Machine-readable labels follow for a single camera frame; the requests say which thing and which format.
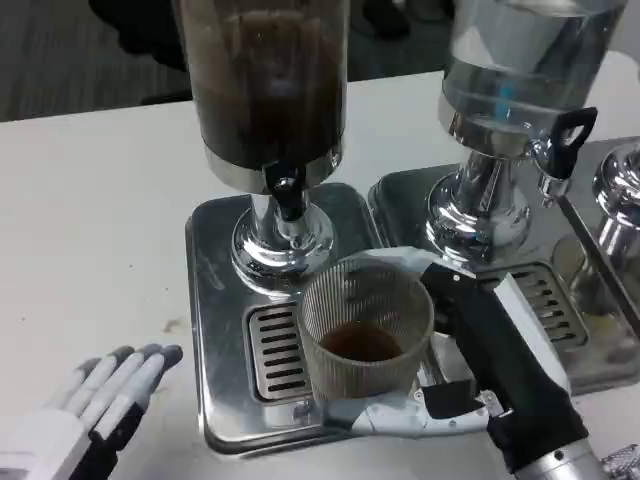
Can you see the steel drip tray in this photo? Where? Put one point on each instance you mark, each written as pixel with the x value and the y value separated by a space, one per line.
pixel 600 240
pixel 400 220
pixel 220 310

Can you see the clear ribbed glass cup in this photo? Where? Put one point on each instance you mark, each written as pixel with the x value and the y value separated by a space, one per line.
pixel 367 320

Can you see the black tap with chrome spout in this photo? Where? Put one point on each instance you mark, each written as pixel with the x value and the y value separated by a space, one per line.
pixel 287 192

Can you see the dispenser with clear tank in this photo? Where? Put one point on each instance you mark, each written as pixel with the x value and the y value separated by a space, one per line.
pixel 520 60

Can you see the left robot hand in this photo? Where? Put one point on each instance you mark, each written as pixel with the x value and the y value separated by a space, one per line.
pixel 95 395

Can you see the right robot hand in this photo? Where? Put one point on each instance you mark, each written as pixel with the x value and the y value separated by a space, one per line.
pixel 500 350

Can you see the chrome dispenser foot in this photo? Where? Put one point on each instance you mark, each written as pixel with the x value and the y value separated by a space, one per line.
pixel 617 190

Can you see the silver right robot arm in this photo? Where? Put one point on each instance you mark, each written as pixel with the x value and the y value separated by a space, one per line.
pixel 560 460

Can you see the large black background object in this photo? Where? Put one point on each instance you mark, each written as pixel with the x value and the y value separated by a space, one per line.
pixel 145 30

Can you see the slotted steel tray grid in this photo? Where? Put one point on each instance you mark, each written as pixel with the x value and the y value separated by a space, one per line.
pixel 275 350
pixel 550 305

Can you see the dispenser with dark drink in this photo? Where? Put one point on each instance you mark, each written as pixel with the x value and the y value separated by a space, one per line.
pixel 260 85

